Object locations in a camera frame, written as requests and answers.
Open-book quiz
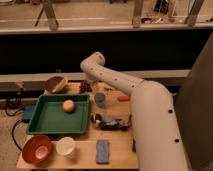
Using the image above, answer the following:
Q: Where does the dark red grape bunch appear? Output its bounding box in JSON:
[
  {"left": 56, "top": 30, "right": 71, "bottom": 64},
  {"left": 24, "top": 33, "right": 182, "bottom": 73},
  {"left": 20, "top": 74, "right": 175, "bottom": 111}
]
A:
[{"left": 79, "top": 80, "right": 92, "bottom": 93}]

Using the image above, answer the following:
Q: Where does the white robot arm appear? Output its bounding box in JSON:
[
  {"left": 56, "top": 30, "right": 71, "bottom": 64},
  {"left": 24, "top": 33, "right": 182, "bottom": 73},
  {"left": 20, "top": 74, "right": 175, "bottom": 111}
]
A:
[{"left": 80, "top": 52, "right": 189, "bottom": 171}]

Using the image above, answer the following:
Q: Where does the blue-grey metal cup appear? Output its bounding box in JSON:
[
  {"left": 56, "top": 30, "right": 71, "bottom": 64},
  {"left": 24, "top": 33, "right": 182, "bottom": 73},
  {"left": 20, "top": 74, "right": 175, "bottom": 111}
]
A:
[{"left": 94, "top": 93, "right": 106, "bottom": 108}]

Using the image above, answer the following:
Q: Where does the white plastic cup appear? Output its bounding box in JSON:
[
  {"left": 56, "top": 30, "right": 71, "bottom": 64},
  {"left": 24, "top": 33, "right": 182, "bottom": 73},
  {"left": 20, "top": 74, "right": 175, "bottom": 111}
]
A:
[{"left": 56, "top": 137, "right": 76, "bottom": 158}]

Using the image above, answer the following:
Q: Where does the orange carrot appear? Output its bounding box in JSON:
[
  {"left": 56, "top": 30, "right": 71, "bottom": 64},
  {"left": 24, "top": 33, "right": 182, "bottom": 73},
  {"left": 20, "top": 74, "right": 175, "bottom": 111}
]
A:
[{"left": 117, "top": 96, "right": 130, "bottom": 102}]

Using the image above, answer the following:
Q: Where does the orange peach fruit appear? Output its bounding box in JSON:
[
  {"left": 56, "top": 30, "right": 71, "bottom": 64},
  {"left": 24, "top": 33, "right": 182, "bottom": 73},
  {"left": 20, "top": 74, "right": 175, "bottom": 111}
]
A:
[{"left": 62, "top": 100, "right": 75, "bottom": 113}]

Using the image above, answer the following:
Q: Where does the maroon and cream bowl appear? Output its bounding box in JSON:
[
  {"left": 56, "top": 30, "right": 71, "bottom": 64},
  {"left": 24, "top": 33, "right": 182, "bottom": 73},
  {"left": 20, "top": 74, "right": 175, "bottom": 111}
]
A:
[{"left": 44, "top": 76, "right": 67, "bottom": 93}]

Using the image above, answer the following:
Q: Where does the blue sponge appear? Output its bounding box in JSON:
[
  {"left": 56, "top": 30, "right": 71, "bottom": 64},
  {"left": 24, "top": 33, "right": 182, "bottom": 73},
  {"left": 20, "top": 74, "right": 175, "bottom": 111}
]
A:
[{"left": 96, "top": 140, "right": 109, "bottom": 164}]

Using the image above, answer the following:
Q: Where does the green plastic tray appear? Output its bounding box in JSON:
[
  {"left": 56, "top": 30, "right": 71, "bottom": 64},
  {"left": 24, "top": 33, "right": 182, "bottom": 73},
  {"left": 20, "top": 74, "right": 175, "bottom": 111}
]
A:
[{"left": 27, "top": 94, "right": 90, "bottom": 136}]

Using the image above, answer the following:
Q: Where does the blue box on floor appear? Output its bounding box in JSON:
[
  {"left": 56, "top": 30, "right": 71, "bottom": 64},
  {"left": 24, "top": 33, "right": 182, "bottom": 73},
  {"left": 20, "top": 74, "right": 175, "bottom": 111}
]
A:
[{"left": 22, "top": 105, "right": 34, "bottom": 123}]

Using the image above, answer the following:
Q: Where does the red bowl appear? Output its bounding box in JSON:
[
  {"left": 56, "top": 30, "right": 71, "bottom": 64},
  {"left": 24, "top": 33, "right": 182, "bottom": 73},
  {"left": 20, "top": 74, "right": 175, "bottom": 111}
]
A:
[{"left": 22, "top": 135, "right": 53, "bottom": 164}]

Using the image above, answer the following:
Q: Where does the black cable on floor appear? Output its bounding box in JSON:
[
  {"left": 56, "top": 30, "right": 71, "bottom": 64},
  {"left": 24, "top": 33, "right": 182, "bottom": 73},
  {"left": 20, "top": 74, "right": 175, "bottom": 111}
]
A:
[{"left": 4, "top": 87, "right": 24, "bottom": 118}]

